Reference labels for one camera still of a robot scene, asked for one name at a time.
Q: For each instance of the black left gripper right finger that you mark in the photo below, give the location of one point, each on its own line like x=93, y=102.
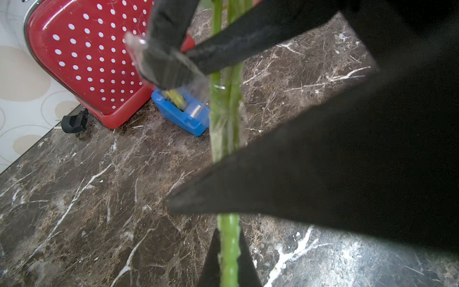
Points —
x=248, y=276

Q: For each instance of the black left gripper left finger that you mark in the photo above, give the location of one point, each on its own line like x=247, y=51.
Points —
x=210, y=276

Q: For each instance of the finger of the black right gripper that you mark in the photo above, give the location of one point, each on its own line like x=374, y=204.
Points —
x=380, y=158
x=169, y=21

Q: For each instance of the clear tape strip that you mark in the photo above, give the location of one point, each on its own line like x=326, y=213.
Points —
x=166, y=68

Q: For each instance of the yellow-green tape roll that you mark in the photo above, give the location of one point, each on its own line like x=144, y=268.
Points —
x=175, y=98

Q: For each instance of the blue tape dispenser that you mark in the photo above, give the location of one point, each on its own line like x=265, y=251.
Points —
x=195, y=116

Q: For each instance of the red polka dot toaster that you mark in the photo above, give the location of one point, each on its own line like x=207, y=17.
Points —
x=80, y=43

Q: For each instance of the black toaster plug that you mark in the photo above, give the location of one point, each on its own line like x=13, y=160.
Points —
x=75, y=124

